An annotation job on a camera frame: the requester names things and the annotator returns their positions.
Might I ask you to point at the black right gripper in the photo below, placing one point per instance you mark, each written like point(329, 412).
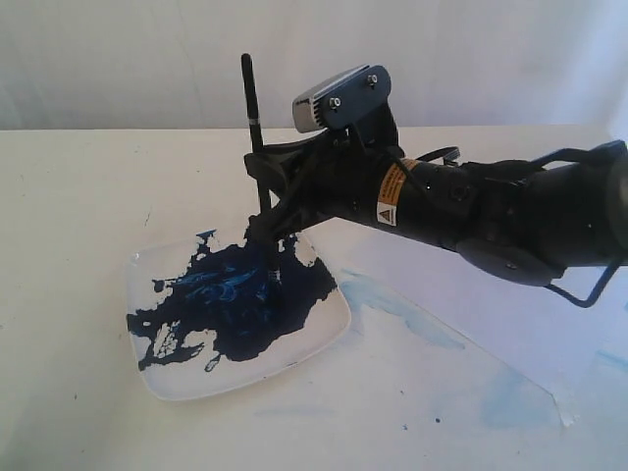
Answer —
point(361, 175)

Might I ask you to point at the white square paint plate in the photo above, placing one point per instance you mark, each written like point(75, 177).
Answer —
point(201, 321)

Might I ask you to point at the black paintbrush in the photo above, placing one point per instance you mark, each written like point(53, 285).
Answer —
point(256, 165)

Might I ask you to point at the white paper sheet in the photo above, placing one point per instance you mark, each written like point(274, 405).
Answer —
point(533, 330)

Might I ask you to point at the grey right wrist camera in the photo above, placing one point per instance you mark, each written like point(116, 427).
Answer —
point(342, 99)

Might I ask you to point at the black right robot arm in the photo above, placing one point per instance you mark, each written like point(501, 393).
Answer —
point(523, 221)

